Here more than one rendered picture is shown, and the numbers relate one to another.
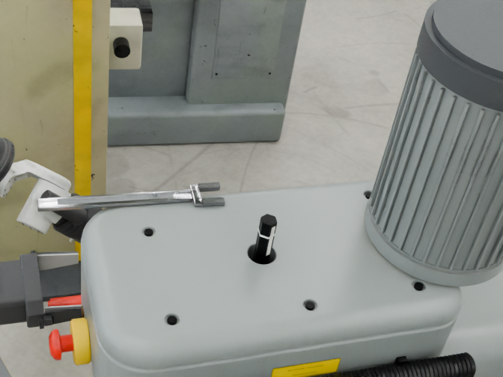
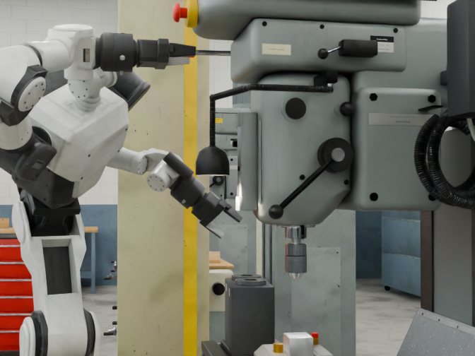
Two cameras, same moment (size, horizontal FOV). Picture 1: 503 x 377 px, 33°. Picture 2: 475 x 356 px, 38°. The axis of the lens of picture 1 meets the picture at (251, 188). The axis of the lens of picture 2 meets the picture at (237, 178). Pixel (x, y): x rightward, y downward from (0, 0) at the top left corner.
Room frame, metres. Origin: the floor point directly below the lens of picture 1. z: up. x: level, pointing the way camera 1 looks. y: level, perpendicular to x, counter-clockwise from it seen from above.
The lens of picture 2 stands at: (-0.74, -0.19, 1.38)
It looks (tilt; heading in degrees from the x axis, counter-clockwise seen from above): 1 degrees up; 11
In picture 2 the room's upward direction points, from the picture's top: straight up
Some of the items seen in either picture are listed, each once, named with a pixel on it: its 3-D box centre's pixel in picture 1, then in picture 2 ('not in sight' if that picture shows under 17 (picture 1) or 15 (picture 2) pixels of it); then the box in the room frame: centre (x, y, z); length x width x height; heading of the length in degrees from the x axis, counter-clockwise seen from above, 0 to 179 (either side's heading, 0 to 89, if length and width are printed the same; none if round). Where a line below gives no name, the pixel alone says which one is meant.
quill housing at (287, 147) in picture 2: not in sight; (297, 150); (0.76, -0.03, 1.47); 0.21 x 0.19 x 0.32; 23
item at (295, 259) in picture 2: not in sight; (295, 260); (0.76, -0.03, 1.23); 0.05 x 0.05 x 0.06
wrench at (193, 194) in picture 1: (132, 199); not in sight; (0.82, 0.15, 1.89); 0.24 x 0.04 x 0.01; 110
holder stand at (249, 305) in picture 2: not in sight; (248, 311); (1.25, 0.16, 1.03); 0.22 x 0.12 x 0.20; 17
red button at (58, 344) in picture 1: (61, 343); (180, 13); (0.67, 0.21, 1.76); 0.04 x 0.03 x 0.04; 23
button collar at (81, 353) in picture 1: (80, 341); (191, 13); (0.68, 0.18, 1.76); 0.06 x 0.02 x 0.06; 23
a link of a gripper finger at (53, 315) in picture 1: (66, 316); (182, 50); (0.76, 0.23, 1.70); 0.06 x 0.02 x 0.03; 113
